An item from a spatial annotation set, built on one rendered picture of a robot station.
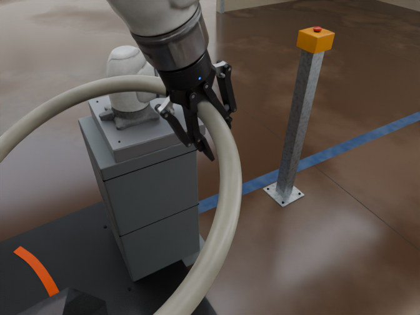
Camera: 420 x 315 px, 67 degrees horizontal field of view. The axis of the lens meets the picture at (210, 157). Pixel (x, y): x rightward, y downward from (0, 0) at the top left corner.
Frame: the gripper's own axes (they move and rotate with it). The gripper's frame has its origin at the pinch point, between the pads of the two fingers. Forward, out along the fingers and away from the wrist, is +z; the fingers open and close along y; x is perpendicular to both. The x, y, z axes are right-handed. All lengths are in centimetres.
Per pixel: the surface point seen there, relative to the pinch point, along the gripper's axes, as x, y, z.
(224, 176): 13.8, 5.5, -10.5
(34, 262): -85, 94, 102
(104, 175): -51, 28, 44
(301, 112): -48, -69, 92
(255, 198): -52, -29, 150
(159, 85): -8.6, 2.5, -10.4
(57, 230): -101, 80, 110
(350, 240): 5, -53, 153
